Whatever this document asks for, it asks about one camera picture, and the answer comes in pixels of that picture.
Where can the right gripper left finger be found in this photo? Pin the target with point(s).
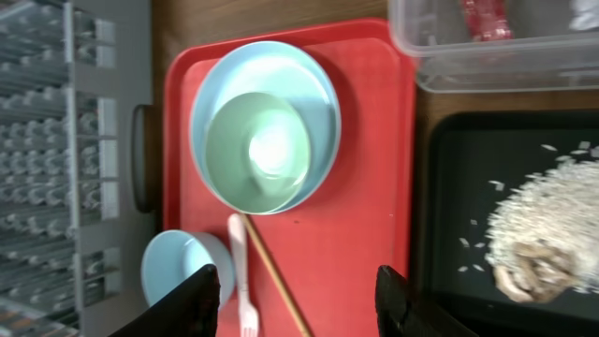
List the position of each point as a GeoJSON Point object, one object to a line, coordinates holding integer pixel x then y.
{"type": "Point", "coordinates": [189, 310]}

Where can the white tissue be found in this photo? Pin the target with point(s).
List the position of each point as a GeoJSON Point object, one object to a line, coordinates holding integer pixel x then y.
{"type": "Point", "coordinates": [586, 15]}

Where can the white plastic fork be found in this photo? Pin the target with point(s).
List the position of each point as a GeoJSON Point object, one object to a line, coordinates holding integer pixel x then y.
{"type": "Point", "coordinates": [248, 314]}

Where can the light blue dinner plate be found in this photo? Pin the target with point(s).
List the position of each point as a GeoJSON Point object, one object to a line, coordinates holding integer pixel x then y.
{"type": "Point", "coordinates": [288, 72]}

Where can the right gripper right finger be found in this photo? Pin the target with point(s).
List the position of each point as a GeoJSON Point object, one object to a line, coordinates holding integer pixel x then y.
{"type": "Point", "coordinates": [402, 313]}

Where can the clear plastic waste bin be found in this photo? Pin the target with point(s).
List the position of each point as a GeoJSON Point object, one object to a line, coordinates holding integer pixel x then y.
{"type": "Point", "coordinates": [545, 54]}

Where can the wooden chopstick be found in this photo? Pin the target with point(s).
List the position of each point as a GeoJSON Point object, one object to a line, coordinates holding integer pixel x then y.
{"type": "Point", "coordinates": [276, 276]}

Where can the green bowl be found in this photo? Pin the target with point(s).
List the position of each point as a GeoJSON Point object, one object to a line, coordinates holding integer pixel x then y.
{"type": "Point", "coordinates": [257, 153]}

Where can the black plastic tray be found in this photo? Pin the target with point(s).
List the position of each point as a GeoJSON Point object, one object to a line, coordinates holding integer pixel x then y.
{"type": "Point", "coordinates": [476, 160]}

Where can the rice food scraps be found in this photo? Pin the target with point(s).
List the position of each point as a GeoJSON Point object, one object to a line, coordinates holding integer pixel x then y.
{"type": "Point", "coordinates": [542, 240]}

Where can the light blue small bowl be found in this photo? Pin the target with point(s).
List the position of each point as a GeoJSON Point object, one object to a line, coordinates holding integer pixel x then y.
{"type": "Point", "coordinates": [174, 255]}

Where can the red snack wrapper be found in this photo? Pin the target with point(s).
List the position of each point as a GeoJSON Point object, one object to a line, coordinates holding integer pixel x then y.
{"type": "Point", "coordinates": [486, 20]}

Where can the grey plastic dishwasher rack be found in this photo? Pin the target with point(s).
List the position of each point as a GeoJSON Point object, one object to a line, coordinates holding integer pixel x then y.
{"type": "Point", "coordinates": [76, 77]}

